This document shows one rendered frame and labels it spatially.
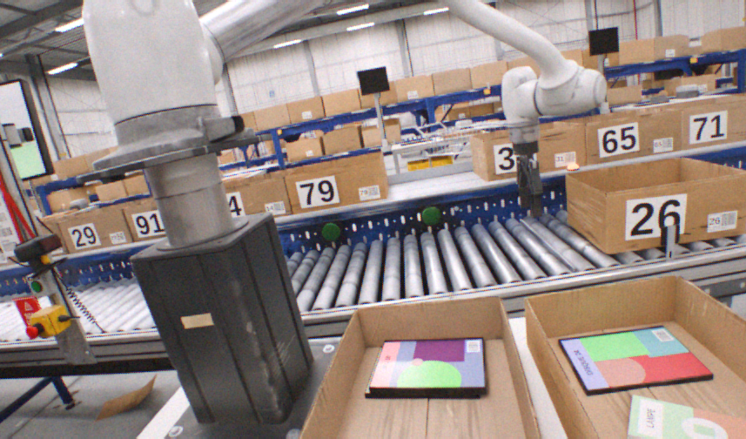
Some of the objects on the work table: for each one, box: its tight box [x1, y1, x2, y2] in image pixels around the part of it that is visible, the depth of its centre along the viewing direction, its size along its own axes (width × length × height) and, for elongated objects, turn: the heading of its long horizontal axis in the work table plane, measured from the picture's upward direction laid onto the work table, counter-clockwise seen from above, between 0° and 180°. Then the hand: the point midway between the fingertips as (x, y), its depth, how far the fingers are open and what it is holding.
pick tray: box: [524, 275, 746, 439], centre depth 45 cm, size 28×38×10 cm
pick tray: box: [298, 296, 542, 439], centre depth 52 cm, size 28×38×10 cm
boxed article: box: [628, 395, 746, 439], centre depth 39 cm, size 8×16×2 cm, turn 86°
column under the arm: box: [130, 212, 339, 439], centre depth 63 cm, size 26×26×33 cm
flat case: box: [558, 325, 714, 396], centre depth 55 cm, size 14×19×2 cm
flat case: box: [364, 346, 481, 401], centre depth 63 cm, size 14×19×2 cm
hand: (530, 205), depth 111 cm, fingers open, 10 cm apart
